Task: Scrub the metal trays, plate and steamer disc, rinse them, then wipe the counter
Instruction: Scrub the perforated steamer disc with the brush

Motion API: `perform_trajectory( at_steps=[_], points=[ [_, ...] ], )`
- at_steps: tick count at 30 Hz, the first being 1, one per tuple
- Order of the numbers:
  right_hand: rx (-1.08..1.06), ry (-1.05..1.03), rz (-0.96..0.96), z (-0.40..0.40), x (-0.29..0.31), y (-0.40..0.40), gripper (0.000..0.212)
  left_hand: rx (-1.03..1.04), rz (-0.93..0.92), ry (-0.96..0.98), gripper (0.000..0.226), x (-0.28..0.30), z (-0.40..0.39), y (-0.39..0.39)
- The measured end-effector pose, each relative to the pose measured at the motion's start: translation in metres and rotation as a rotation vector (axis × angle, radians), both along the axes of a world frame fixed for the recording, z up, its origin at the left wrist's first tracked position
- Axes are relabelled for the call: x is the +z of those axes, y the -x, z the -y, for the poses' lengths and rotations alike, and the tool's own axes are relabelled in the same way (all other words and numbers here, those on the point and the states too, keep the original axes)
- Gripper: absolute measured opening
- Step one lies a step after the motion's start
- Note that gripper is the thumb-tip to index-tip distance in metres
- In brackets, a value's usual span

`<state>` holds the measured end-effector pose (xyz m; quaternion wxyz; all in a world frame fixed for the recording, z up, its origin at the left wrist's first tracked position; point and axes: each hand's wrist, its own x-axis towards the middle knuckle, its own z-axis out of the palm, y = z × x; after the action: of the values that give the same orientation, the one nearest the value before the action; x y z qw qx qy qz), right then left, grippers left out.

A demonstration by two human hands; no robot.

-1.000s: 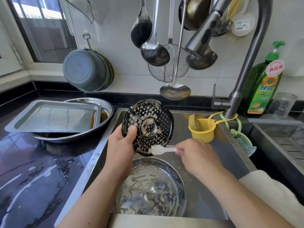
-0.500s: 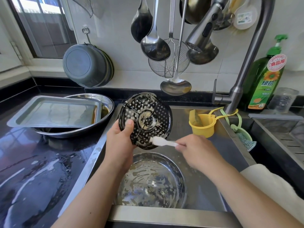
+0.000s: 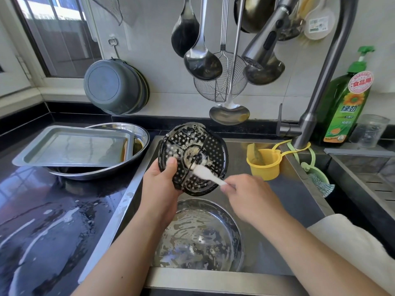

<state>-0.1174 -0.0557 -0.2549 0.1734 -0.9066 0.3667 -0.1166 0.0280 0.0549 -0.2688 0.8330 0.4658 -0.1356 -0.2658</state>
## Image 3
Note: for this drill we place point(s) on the person's right hand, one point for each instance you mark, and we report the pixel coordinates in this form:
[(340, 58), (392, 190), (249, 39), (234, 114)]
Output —
[(253, 197)]

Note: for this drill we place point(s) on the person's left hand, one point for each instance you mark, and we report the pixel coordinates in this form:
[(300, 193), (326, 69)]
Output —
[(159, 193)]

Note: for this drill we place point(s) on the black round steamer rack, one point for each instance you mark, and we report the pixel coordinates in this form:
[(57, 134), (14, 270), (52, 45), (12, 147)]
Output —
[(192, 157)]

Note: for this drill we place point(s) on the white cleaning brush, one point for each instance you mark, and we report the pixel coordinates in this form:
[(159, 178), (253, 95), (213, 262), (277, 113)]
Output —
[(207, 174)]

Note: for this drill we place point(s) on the round steel pan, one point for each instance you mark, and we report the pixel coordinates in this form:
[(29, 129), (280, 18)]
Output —
[(197, 237)]

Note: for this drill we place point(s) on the person's left forearm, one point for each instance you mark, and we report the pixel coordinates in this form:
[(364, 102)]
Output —
[(120, 262)]

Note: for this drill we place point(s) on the person's right forearm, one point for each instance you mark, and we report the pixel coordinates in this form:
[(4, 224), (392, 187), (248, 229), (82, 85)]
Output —
[(330, 259)]

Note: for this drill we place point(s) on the yellow hanging sink cup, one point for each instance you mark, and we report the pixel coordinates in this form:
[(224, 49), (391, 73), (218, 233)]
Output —
[(264, 163)]

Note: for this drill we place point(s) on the stainless steel sink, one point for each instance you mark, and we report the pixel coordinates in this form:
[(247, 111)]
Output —
[(296, 200)]

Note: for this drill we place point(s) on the round steel basin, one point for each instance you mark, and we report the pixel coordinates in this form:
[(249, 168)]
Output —
[(142, 137)]

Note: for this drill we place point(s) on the green hanging sponge holder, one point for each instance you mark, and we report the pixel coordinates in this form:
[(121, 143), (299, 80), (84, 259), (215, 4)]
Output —
[(319, 180)]

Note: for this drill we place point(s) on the rectangular steel tray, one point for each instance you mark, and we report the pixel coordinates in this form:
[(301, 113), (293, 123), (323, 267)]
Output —
[(71, 148)]

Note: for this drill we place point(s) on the dark green hanging basin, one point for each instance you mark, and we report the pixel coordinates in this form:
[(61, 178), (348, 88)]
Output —
[(145, 89)]

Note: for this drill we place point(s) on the grey hanging basin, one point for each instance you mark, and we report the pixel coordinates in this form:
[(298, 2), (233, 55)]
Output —
[(113, 87)]

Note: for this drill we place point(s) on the white dish rag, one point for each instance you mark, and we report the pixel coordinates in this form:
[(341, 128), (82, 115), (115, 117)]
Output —
[(358, 246)]

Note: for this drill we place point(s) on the green dish soap bottle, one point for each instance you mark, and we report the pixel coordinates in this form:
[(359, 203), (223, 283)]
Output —
[(347, 107)]

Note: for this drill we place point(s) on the clear plastic cup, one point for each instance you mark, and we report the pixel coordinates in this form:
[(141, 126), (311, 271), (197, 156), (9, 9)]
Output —
[(369, 131)]

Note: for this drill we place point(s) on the steel soup ladle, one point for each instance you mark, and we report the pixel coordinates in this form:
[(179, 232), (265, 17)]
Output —
[(203, 63)]

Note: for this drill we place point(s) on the hanging steel ladles and skimmer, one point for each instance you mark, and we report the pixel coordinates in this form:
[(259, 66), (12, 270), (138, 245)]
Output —
[(184, 33)]

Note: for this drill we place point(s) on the steel gooseneck faucet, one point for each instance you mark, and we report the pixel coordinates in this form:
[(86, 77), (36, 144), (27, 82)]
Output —
[(342, 58)]

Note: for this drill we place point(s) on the white dish brush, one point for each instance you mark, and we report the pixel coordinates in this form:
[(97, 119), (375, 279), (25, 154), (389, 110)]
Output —
[(319, 24)]

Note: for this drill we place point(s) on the white hanging cloth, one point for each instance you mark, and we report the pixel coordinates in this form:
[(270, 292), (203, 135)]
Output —
[(108, 6)]

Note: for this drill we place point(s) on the yellow dish brush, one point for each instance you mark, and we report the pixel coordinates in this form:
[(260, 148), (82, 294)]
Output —
[(307, 6)]

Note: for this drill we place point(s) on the steel wall hook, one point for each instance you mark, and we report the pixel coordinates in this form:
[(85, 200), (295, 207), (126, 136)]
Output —
[(113, 47)]

